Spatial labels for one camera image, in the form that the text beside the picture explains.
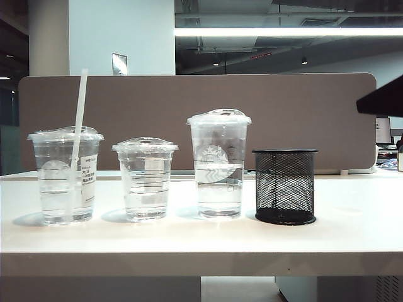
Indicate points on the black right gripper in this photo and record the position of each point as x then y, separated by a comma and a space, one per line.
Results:
385, 102

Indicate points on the black mesh pen holder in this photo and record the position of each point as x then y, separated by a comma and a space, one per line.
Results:
285, 188

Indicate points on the white plastic straw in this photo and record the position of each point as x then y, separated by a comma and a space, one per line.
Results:
82, 94

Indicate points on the tall cup clear lid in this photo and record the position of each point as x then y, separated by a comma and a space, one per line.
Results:
218, 118

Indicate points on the tall clear cup with logo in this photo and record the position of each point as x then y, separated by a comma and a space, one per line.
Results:
218, 188

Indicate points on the small cup clear lid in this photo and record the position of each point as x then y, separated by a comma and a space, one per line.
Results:
145, 145

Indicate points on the small clear plastic cup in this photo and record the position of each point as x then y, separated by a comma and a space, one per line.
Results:
145, 188

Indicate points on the medium cup clear lid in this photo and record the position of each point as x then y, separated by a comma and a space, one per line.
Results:
56, 135

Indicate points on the medium clear cup with label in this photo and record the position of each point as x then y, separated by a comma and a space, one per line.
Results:
53, 188

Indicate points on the computer monitor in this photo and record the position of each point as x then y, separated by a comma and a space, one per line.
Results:
383, 130

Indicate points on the yellowish box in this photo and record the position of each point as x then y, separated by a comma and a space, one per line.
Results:
400, 162

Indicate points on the black ceiling spot lamp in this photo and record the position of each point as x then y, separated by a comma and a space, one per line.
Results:
304, 61

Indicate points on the long ceiling light strip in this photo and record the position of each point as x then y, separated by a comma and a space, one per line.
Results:
283, 31

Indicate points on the red ceiling sign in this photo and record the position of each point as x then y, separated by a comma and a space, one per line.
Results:
261, 56

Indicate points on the brown desk partition panel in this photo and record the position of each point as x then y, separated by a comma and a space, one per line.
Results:
157, 100

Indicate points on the framed wall poster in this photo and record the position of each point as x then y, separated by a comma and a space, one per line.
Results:
119, 64

